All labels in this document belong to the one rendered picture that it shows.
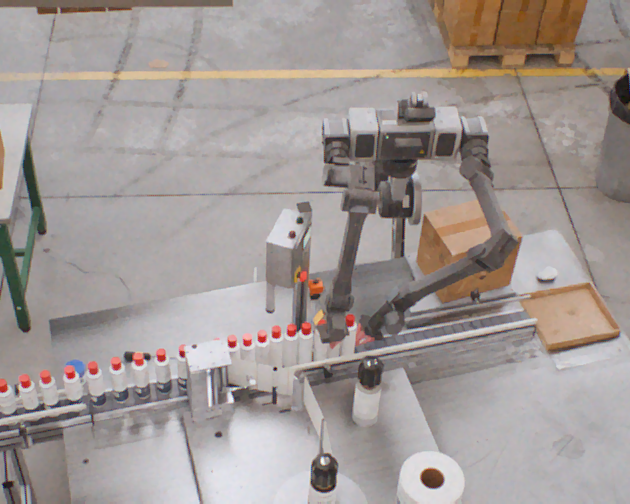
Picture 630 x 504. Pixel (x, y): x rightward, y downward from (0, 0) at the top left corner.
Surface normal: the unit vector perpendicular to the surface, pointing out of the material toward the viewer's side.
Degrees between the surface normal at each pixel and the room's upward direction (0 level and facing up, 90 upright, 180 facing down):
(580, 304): 0
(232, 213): 0
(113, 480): 0
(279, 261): 90
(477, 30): 90
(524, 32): 90
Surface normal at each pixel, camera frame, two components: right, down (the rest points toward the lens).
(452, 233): 0.04, -0.70
